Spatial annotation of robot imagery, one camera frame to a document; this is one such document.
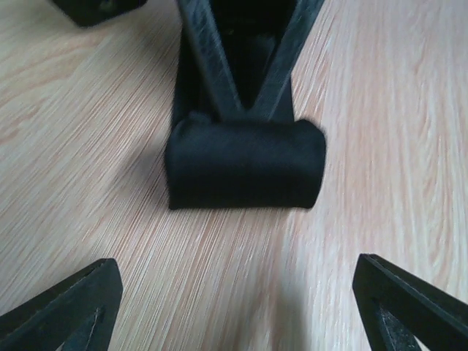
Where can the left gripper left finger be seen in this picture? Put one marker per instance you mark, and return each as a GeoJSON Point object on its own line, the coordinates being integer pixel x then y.
{"type": "Point", "coordinates": [78, 313]}

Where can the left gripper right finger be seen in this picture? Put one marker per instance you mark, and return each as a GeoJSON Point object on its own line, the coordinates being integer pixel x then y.
{"type": "Point", "coordinates": [399, 311]}

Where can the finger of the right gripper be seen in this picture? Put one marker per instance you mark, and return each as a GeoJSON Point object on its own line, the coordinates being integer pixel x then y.
{"type": "Point", "coordinates": [88, 13]}
{"type": "Point", "coordinates": [246, 51]}

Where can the black necktie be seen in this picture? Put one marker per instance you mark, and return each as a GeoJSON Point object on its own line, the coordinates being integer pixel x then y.
{"type": "Point", "coordinates": [214, 164]}

